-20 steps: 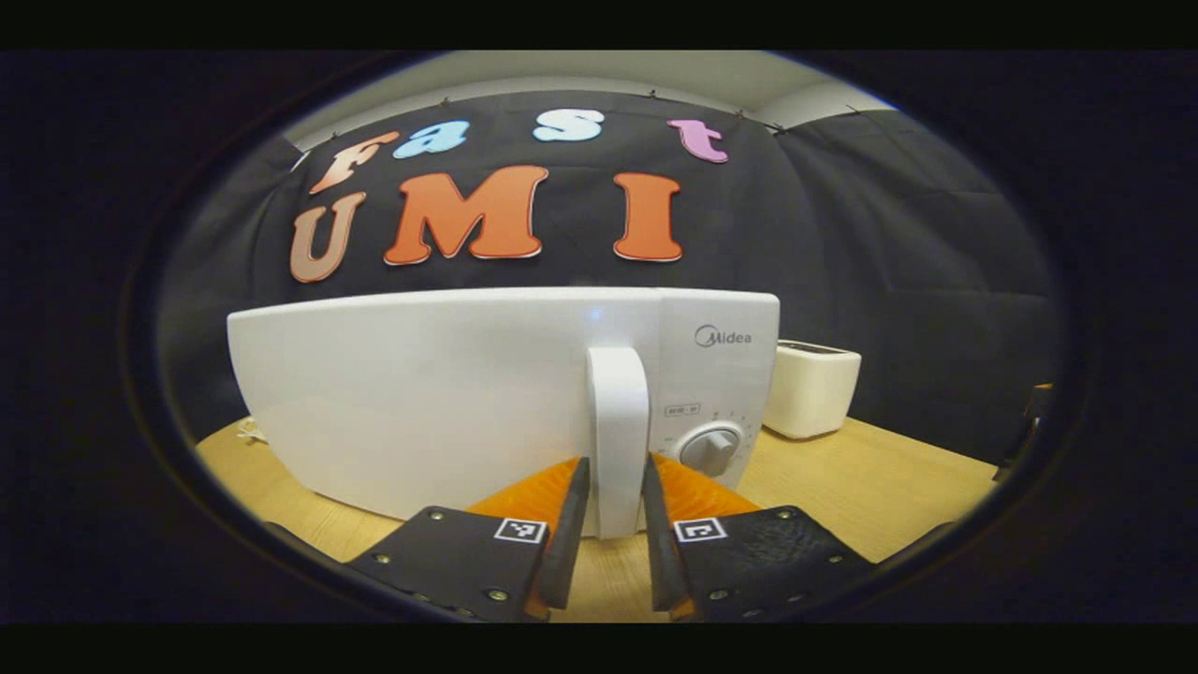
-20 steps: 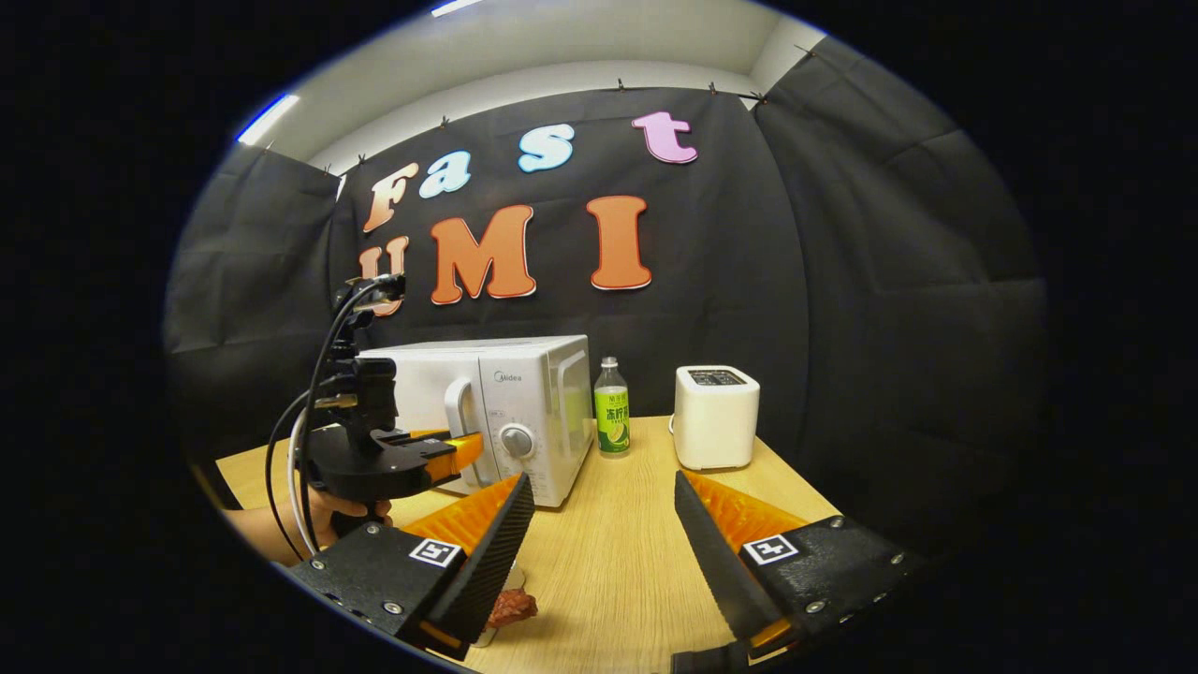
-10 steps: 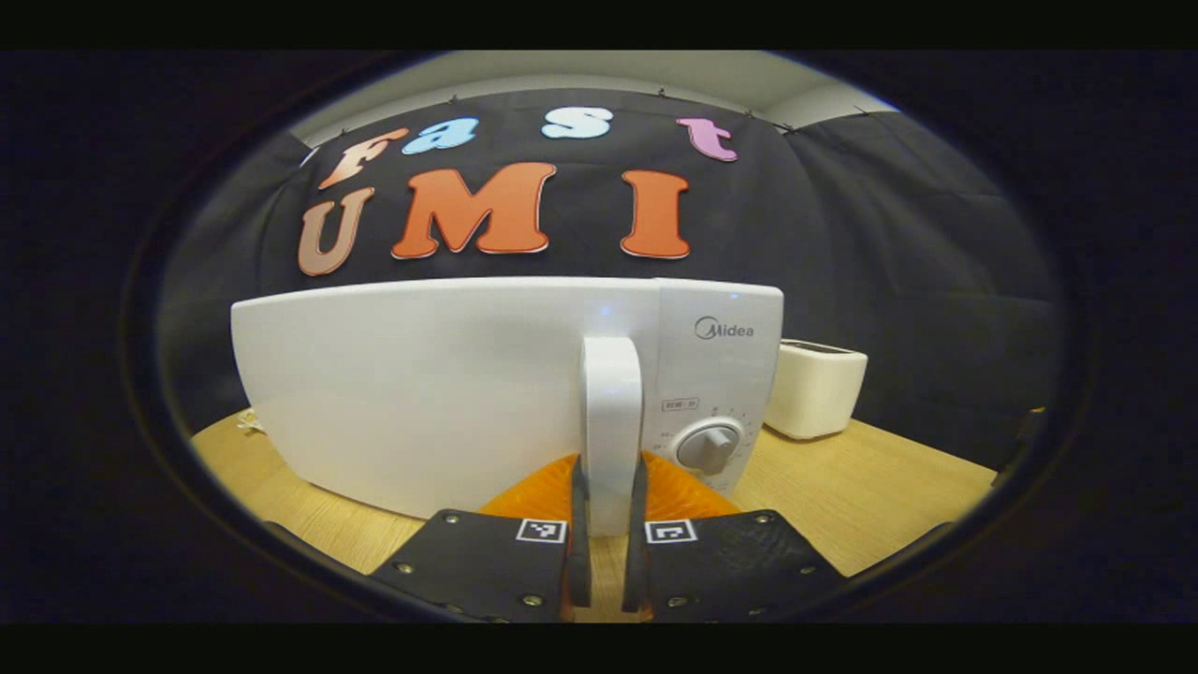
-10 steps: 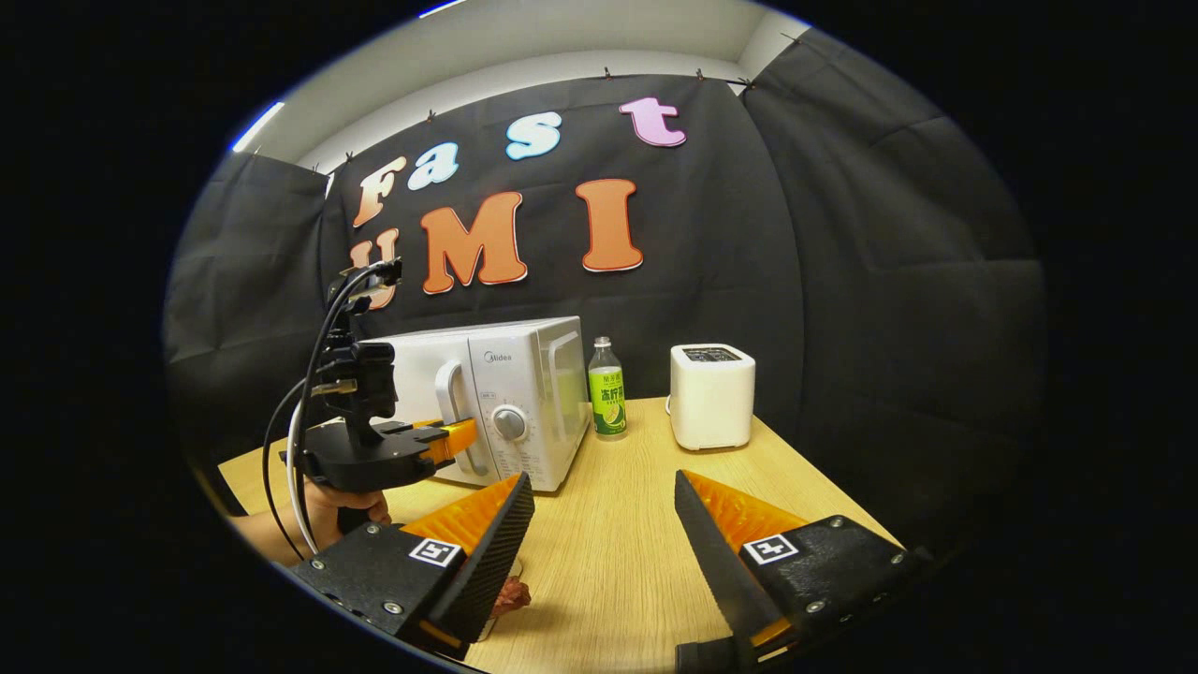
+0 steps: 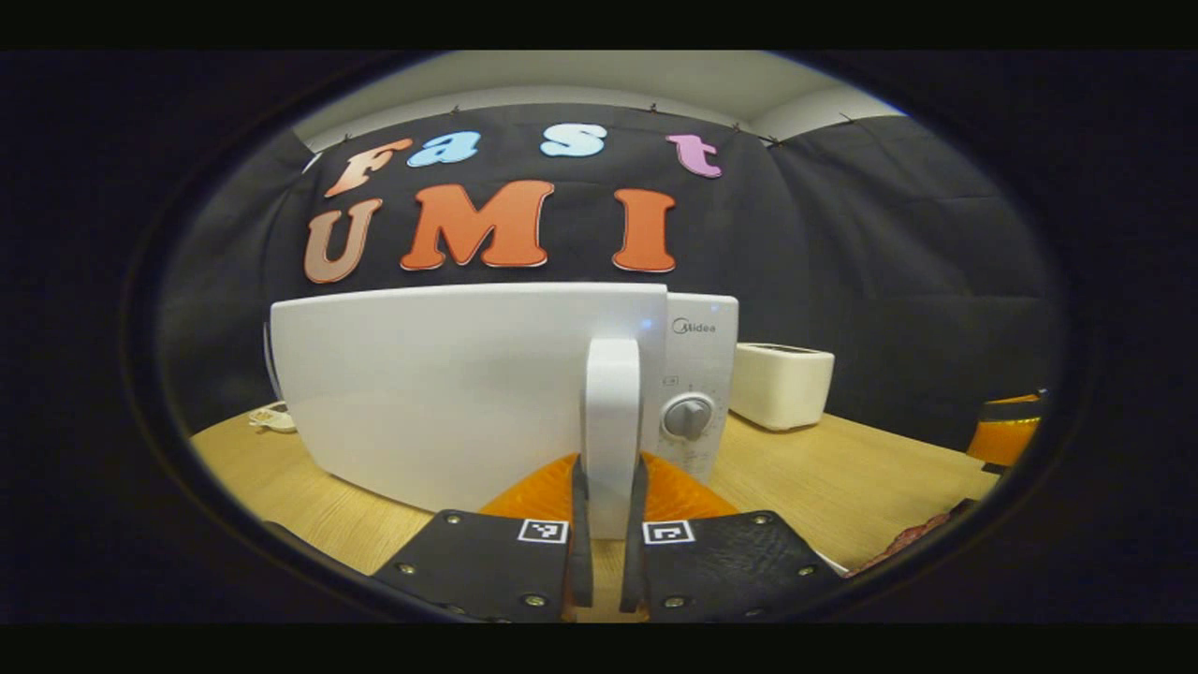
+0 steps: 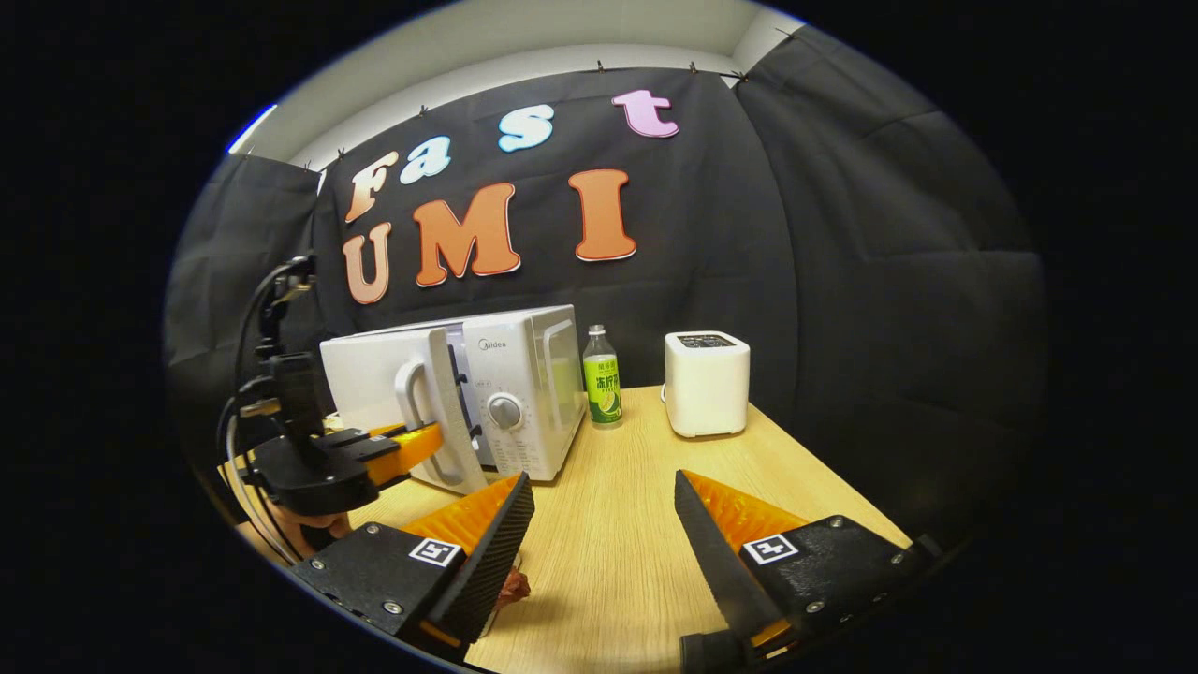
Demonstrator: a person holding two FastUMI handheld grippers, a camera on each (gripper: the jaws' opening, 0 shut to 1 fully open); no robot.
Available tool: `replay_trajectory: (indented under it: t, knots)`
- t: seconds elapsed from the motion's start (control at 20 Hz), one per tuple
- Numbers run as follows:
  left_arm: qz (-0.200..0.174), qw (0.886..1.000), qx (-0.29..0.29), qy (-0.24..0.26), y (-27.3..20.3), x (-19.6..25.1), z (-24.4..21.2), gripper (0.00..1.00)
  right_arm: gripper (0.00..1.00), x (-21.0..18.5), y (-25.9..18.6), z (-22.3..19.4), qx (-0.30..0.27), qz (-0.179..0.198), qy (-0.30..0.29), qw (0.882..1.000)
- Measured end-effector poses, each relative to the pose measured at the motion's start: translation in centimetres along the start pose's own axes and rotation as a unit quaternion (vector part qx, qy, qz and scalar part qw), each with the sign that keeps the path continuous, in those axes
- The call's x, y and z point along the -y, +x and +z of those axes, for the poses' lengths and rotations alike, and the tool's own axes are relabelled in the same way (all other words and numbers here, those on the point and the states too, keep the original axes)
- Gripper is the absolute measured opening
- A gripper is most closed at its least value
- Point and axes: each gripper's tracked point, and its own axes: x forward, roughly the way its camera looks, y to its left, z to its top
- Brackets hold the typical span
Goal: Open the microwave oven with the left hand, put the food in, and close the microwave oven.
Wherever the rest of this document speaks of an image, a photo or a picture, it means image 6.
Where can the black backdrop cloth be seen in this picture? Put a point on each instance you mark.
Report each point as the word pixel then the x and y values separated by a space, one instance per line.
pixel 842 234

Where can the green label drink bottle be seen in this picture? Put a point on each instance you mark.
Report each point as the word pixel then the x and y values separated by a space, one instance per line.
pixel 604 393

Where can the white toaster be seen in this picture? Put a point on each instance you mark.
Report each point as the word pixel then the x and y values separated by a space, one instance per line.
pixel 707 393

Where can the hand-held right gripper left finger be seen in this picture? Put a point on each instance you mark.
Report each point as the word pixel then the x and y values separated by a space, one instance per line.
pixel 491 562

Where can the red food piece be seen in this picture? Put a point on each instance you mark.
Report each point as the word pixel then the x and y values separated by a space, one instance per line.
pixel 513 588

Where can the white microwave oven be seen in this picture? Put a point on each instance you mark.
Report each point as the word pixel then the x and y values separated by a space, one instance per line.
pixel 524 374

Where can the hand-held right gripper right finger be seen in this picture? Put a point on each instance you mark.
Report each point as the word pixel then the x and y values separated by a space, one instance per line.
pixel 711 562

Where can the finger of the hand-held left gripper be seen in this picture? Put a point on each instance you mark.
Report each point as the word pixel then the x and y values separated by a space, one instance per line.
pixel 407 449

